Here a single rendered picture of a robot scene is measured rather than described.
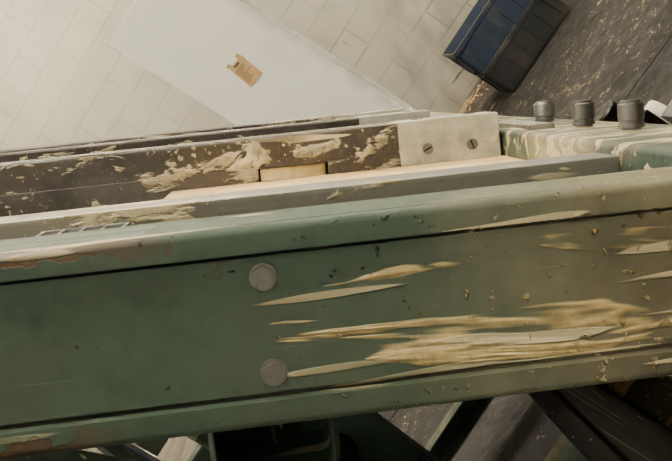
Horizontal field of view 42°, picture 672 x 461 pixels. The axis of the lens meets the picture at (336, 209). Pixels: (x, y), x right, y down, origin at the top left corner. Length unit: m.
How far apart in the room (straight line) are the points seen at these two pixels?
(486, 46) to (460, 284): 4.79
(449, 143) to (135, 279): 0.67
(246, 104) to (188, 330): 4.42
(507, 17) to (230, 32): 1.59
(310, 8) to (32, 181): 5.20
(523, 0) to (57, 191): 4.41
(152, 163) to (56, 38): 5.46
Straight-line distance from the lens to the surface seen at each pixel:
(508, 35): 5.27
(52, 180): 1.10
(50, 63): 6.55
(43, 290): 0.48
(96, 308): 0.48
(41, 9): 6.54
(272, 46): 4.84
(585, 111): 1.01
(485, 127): 1.10
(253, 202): 0.71
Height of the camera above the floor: 1.17
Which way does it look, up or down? 7 degrees down
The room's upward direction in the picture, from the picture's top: 57 degrees counter-clockwise
